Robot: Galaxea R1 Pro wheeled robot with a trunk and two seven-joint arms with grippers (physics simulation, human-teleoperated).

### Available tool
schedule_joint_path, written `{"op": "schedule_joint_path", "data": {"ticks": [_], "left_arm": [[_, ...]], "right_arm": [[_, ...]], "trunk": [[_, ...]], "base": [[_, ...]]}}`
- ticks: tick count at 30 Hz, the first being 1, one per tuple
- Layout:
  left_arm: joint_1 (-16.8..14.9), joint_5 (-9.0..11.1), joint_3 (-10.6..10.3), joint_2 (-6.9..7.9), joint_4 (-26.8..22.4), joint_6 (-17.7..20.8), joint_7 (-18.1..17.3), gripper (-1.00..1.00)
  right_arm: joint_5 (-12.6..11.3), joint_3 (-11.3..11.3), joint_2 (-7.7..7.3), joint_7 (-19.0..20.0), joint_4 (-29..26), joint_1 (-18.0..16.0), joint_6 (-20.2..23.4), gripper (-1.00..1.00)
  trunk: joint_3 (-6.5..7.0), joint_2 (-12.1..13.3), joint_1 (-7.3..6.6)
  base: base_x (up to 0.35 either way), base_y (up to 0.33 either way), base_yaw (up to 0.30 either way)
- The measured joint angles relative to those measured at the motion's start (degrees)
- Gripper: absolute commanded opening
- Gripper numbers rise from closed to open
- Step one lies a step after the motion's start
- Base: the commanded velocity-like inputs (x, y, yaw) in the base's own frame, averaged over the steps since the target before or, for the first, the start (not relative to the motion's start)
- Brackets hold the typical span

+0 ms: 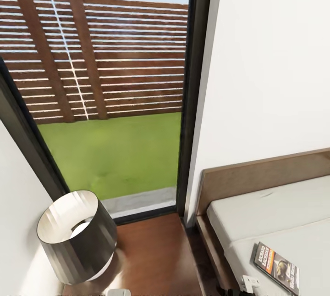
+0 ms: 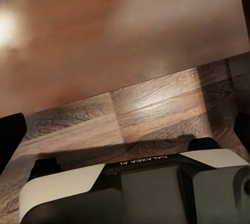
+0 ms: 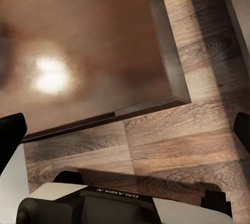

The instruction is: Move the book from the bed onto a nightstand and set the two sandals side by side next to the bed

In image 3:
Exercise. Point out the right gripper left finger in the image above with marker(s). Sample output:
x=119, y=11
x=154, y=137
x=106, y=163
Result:
x=12, y=130

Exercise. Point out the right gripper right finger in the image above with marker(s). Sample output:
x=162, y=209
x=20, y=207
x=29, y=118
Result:
x=242, y=129

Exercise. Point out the nightstand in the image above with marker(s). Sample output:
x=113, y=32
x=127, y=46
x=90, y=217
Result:
x=72, y=65

